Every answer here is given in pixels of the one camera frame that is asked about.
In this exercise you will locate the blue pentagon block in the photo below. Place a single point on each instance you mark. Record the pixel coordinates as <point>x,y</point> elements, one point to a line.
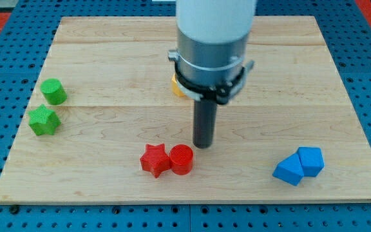
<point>312,161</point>

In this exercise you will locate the yellow block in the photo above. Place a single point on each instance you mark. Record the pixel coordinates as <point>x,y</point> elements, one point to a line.
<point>174,87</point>

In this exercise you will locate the red star block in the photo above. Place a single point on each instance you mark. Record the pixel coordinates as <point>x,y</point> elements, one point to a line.
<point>155,159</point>

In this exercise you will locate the green cylinder block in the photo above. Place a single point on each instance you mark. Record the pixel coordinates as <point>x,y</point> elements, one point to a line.
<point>53,91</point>

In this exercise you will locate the light wooden board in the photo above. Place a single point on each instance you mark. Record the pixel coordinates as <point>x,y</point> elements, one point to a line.
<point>117,77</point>

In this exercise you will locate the green star block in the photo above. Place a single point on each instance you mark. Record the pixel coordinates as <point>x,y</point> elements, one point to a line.
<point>43,121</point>

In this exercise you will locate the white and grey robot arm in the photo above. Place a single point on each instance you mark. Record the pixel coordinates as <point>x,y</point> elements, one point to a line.
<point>212,36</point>

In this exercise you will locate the red cylinder block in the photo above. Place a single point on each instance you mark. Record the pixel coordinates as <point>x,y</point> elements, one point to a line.
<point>181,157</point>

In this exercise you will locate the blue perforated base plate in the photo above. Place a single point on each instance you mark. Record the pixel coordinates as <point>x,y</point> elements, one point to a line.
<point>24,44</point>

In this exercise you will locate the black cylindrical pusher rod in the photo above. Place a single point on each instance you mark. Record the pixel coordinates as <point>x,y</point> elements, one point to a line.
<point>204,117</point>

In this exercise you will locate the blue cube block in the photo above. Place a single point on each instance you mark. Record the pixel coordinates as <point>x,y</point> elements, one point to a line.
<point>289,170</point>

